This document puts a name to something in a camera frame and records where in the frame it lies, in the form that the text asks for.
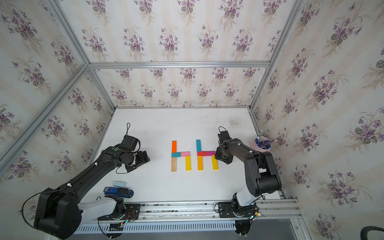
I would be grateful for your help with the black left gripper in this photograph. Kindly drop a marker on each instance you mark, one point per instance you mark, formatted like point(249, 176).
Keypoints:
point(143, 159)

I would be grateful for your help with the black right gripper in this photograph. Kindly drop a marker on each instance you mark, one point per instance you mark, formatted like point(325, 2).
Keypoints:
point(217, 155)

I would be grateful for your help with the red wooden block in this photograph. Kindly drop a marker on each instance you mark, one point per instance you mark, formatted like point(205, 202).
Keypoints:
point(202, 153)

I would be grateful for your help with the long teal wooden block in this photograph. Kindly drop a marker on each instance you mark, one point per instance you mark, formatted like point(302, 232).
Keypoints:
point(198, 145)

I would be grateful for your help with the amber yellow wooden block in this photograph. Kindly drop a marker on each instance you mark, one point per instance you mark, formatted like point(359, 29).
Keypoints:
point(200, 163)

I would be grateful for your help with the natural wood block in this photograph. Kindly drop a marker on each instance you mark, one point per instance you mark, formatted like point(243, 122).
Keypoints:
point(173, 164)

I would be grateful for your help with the small teal wooden block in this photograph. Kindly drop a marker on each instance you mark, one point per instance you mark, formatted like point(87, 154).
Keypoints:
point(176, 155)

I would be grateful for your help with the orange wooden block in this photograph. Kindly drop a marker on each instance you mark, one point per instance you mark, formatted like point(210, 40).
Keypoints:
point(174, 146)

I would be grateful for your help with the pink wooden block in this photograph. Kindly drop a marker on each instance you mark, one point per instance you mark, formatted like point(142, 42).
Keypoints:
point(185, 154)

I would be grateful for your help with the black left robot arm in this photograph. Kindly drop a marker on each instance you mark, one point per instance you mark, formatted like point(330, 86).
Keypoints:
point(60, 211)

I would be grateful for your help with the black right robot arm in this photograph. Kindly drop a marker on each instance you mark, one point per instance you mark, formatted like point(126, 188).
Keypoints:
point(261, 174)

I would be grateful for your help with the light blue eraser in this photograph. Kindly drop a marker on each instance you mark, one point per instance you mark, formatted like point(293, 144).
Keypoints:
point(119, 184)

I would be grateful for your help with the blue stapler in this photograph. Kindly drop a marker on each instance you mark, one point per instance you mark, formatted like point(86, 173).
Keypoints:
point(119, 192)

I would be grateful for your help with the pink pen cup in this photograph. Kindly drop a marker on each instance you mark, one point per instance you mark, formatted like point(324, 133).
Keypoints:
point(256, 145)

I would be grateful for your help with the blue pens in cup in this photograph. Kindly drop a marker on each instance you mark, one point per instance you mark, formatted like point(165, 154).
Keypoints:
point(261, 134)

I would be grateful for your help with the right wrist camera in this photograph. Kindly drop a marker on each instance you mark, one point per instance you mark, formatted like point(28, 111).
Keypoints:
point(223, 136)

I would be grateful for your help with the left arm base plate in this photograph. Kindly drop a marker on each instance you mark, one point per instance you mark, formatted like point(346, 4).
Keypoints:
point(124, 212)

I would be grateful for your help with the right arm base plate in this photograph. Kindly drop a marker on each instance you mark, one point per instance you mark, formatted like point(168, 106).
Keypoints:
point(228, 210)

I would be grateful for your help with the aluminium mounting rail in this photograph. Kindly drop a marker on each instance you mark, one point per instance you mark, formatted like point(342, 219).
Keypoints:
point(195, 216)

